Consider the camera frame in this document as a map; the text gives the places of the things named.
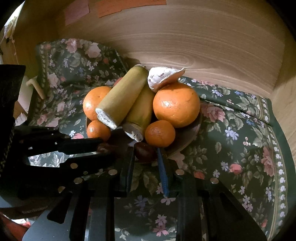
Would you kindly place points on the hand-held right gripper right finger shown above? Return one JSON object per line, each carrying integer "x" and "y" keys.
{"x": 163, "y": 173}

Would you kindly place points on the pink sticky note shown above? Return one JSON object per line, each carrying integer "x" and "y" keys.
{"x": 77, "y": 11}

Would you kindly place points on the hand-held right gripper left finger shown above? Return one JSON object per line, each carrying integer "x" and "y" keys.
{"x": 130, "y": 171}

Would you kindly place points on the peeled orange piece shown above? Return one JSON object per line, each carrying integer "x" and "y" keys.
{"x": 157, "y": 80}

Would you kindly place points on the red tomato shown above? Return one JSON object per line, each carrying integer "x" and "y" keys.
{"x": 145, "y": 151}

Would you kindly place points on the small mandarin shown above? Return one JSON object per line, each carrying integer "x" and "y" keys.
{"x": 98, "y": 131}
{"x": 159, "y": 134}

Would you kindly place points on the cut banana half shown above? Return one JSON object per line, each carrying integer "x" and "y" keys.
{"x": 141, "y": 111}
{"x": 122, "y": 95}

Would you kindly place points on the green floral tablecloth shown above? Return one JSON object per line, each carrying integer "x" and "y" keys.
{"x": 231, "y": 143}

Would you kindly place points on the orange sticky note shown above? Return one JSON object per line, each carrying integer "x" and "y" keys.
{"x": 129, "y": 7}

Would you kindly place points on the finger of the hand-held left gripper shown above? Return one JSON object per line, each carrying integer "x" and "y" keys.
{"x": 92, "y": 163}
{"x": 76, "y": 144}

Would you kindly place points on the large orange with sticker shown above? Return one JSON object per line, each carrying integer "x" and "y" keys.
{"x": 178, "y": 106}

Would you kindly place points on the dark brown round plate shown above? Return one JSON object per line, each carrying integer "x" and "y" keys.
{"x": 187, "y": 136}

